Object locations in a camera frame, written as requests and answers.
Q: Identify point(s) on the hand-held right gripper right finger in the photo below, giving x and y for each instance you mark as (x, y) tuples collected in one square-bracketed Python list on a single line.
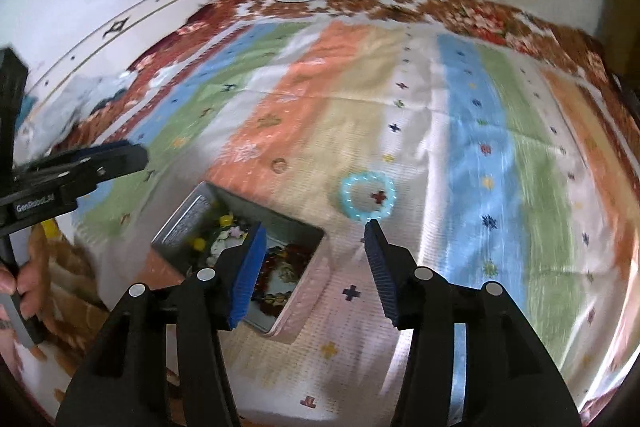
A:
[(382, 267)]

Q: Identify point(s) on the embossed metal tin box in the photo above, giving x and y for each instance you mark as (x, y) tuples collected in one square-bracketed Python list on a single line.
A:
[(310, 302)]

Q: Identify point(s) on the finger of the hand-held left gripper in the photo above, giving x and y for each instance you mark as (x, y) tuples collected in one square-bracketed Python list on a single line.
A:
[(120, 162), (65, 158)]

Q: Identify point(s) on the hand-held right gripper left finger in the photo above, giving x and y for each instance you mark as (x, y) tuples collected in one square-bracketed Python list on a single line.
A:
[(245, 277)]

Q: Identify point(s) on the white headboard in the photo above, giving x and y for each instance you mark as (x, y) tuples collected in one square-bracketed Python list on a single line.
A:
[(125, 22)]

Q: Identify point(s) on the floral bedsheet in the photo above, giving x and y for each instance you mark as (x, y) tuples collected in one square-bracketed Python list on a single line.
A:
[(475, 14)]

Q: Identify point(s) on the person's left hand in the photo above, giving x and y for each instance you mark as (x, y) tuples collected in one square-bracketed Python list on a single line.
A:
[(32, 277)]

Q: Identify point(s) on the grey clothes pile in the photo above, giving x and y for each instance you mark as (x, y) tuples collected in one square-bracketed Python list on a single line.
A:
[(85, 102)]

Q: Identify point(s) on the striped pastel blanket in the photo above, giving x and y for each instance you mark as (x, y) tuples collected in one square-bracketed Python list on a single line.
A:
[(475, 132)]

